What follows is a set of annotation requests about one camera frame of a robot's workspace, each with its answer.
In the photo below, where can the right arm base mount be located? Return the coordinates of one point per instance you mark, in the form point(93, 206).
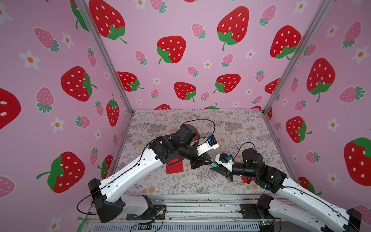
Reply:
point(260, 210)

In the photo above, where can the red envelope near left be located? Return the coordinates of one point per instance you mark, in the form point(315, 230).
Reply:
point(175, 166)

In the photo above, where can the aluminium frame post left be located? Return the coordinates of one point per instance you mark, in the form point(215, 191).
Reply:
point(87, 17)

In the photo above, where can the aluminium frame post right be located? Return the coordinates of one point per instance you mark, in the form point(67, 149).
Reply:
point(310, 32)

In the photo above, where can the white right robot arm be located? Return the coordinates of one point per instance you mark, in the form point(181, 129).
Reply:
point(312, 212)

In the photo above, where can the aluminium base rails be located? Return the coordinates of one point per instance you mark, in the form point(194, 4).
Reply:
point(212, 213)

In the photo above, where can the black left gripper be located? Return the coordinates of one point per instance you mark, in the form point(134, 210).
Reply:
point(195, 164)

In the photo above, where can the red envelope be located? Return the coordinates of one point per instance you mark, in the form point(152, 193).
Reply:
point(175, 166)
point(247, 180)

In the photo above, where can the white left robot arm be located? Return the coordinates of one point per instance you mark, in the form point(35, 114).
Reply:
point(108, 194)

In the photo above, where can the aluminium frame post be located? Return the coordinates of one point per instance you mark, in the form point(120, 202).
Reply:
point(310, 32)
point(87, 17)

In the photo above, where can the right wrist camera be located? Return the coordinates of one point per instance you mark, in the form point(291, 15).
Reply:
point(223, 158)

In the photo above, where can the red envelope near right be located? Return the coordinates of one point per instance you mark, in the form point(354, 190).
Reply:
point(247, 180)

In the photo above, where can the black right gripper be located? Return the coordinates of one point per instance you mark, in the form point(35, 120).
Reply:
point(227, 172)

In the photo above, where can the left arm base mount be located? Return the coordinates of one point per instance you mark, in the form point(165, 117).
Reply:
point(144, 209)

